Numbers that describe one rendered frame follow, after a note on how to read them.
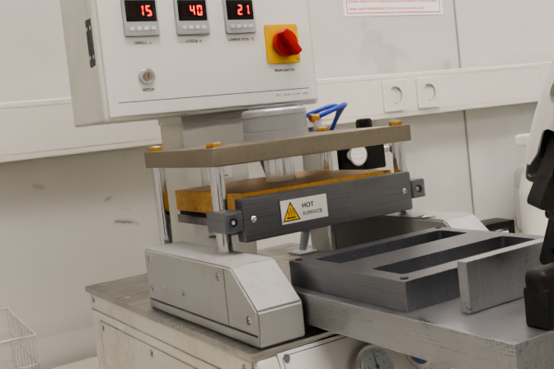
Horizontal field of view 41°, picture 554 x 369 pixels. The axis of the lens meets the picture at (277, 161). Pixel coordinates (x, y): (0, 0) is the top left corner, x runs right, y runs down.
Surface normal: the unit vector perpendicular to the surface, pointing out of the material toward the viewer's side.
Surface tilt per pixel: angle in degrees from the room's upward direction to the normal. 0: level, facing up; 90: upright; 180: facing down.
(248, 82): 90
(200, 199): 90
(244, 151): 90
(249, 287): 41
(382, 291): 90
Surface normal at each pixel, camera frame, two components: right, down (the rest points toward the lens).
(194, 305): -0.84, 0.11
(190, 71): 0.54, -0.01
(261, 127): -0.36, 0.09
